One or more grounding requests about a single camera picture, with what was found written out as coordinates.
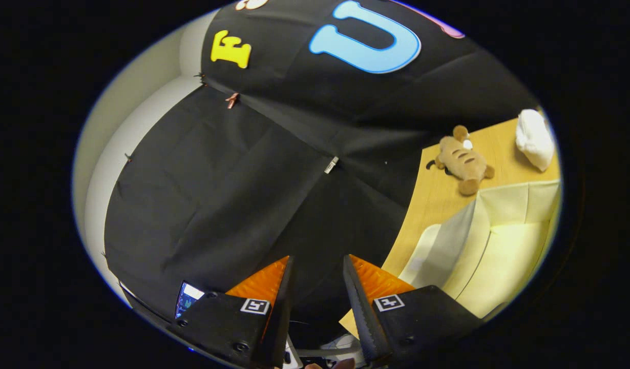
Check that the cream fabric storage box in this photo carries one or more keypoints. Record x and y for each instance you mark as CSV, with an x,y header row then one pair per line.
x,y
504,256

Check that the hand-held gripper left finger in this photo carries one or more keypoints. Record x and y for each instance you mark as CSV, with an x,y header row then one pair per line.
x,y
279,328

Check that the reddish wooden clip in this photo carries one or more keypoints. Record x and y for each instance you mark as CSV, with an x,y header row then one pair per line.
x,y
232,100

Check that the brown striped plush toy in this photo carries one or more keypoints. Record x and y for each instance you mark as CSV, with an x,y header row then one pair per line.
x,y
463,161

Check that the computer monitor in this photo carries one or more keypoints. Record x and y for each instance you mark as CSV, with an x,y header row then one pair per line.
x,y
188,297

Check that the silver metal clip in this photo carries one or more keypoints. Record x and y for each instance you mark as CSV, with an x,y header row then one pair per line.
x,y
331,165

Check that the white plush toy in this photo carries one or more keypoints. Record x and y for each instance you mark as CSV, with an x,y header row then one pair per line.
x,y
535,138

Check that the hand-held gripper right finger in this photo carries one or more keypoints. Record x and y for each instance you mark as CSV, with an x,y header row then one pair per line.
x,y
363,323

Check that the black backdrop cloth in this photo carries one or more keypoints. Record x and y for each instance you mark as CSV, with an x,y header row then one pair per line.
x,y
217,205

